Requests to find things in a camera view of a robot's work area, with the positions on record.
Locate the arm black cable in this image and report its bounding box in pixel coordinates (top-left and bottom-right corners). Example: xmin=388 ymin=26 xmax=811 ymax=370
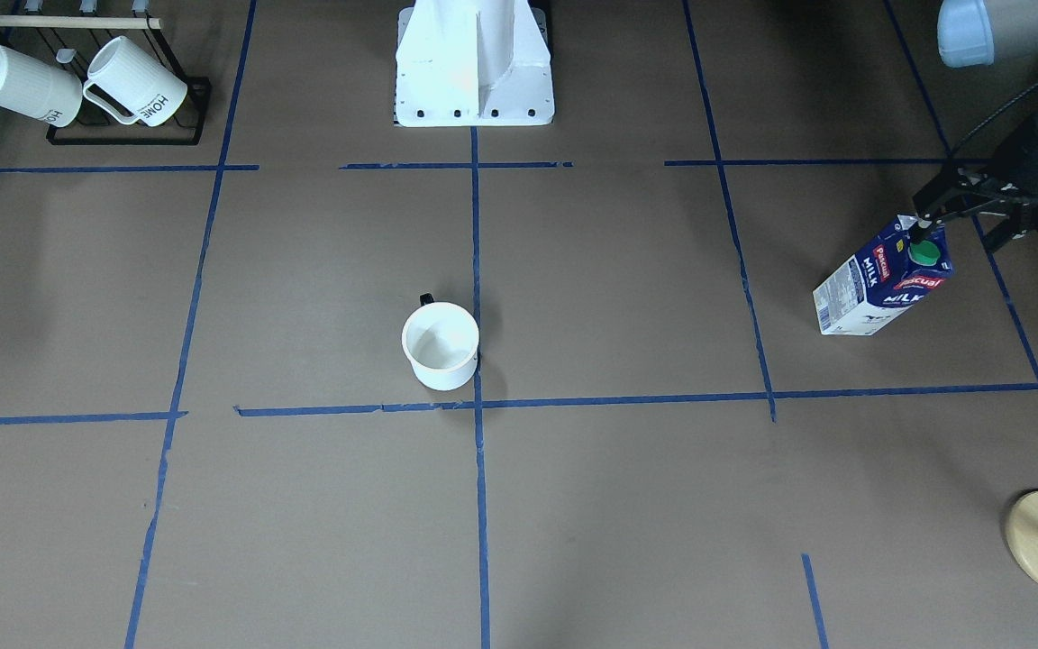
xmin=950 ymin=47 xmax=1038 ymax=160

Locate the white smiley mug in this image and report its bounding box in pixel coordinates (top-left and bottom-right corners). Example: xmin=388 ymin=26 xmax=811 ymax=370
xmin=400 ymin=293 xmax=479 ymax=391

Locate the blue milk carton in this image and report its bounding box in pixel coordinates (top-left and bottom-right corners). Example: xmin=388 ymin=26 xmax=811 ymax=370
xmin=813 ymin=215 xmax=954 ymax=336

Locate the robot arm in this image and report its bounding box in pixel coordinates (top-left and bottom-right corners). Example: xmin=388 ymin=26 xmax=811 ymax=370
xmin=936 ymin=1 xmax=1038 ymax=69

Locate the white mounting pillar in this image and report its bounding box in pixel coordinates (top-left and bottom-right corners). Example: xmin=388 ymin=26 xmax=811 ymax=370
xmin=393 ymin=1 xmax=556 ymax=128

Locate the black wire mug rack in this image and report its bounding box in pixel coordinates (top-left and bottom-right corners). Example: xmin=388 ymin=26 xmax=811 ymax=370
xmin=0 ymin=1 xmax=213 ymax=145

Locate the white ribbed HOME mug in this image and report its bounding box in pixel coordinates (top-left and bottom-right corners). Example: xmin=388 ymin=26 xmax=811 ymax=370
xmin=82 ymin=36 xmax=188 ymax=127

